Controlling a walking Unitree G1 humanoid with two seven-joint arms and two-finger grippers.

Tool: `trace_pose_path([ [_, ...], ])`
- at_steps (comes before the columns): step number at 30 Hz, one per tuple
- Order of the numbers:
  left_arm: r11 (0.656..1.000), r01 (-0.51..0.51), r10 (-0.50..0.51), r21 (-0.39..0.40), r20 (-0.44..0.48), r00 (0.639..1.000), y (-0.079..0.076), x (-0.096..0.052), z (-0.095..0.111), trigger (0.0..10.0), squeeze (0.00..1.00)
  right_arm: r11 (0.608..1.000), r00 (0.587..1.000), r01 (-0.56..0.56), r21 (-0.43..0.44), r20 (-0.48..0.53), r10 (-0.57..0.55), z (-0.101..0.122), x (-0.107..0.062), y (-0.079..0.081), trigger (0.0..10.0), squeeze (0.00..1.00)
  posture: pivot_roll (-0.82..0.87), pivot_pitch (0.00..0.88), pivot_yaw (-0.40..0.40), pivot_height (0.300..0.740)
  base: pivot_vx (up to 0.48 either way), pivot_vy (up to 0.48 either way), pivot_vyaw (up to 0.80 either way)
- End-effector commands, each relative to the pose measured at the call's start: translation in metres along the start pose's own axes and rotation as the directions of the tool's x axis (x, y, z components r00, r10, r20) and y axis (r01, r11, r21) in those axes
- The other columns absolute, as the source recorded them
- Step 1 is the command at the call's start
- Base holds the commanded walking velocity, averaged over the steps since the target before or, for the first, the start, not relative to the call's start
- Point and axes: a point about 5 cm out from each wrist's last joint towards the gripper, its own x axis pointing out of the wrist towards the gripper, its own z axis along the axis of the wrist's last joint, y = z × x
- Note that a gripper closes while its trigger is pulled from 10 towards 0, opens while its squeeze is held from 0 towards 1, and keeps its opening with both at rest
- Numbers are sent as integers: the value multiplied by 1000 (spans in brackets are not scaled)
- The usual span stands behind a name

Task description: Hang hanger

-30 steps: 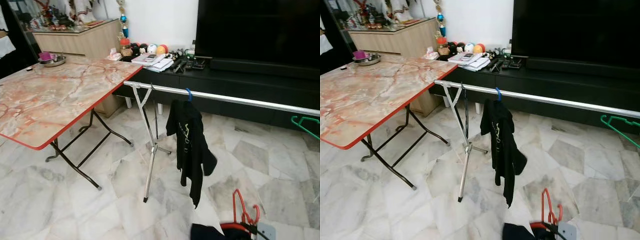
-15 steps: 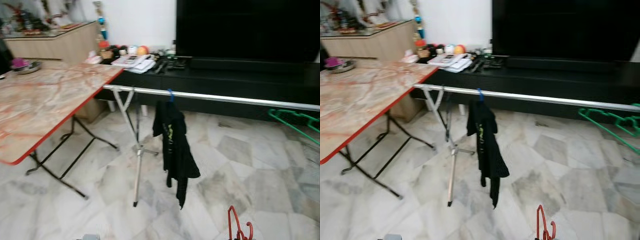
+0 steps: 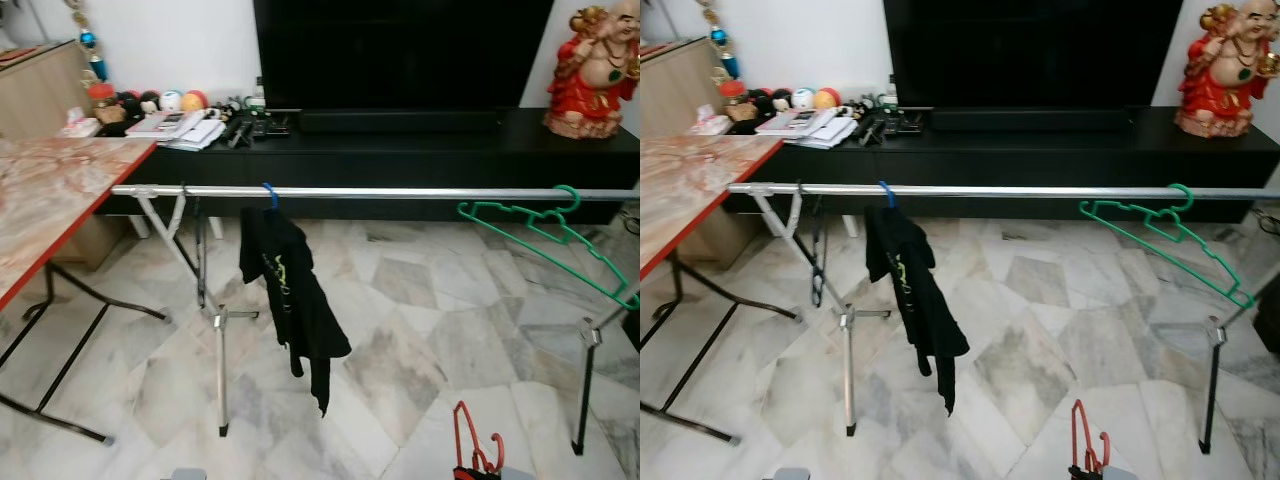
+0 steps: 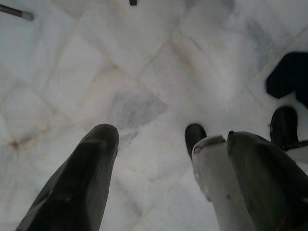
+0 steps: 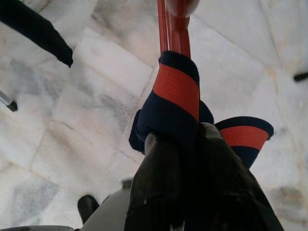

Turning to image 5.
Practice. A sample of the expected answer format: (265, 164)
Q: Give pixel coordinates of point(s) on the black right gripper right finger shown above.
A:
(231, 192)

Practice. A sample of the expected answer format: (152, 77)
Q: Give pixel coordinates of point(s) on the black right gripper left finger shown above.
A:
(163, 187)

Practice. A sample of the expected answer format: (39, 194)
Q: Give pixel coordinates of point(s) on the silver metal clothes rack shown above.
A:
(4, 99)

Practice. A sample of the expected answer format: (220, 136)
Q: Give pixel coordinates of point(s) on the black printed t-shirt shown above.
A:
(36, 29)

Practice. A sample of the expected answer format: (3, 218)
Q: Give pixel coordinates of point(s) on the navy polo shirt orange collar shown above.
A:
(178, 120)

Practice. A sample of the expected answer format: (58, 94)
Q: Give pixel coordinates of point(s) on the red plastic hanger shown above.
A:
(180, 36)

